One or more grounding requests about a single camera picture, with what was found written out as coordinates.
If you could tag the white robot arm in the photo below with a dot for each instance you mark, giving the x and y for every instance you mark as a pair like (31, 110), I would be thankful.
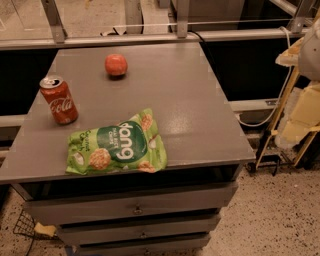
(309, 55)

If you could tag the red coke can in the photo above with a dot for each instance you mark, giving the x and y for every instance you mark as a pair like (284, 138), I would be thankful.
(56, 92)

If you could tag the green rice chips bag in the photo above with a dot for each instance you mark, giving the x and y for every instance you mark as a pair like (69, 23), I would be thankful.
(134, 144)

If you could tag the grey drawer cabinet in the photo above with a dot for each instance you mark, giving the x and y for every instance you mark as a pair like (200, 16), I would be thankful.
(202, 137)

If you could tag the red apple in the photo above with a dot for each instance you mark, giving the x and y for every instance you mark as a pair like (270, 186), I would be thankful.
(116, 65)

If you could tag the middle grey drawer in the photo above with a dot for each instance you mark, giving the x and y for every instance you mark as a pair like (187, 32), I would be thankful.
(139, 228)

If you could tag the grey drawer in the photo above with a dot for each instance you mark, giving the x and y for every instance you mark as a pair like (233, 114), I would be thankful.
(131, 204)
(145, 247)
(139, 228)

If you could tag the top grey drawer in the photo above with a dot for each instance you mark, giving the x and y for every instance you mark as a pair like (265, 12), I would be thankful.
(131, 204)

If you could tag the bottom grey drawer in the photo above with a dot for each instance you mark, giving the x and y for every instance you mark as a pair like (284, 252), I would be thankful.
(145, 247)

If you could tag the yellow sponge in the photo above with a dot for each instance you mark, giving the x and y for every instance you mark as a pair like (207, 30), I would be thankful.
(48, 230)

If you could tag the grey metal railing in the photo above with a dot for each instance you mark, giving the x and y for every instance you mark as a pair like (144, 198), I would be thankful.
(36, 24)

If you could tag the black wire basket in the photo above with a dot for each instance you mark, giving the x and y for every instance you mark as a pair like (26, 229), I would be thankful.
(25, 226)

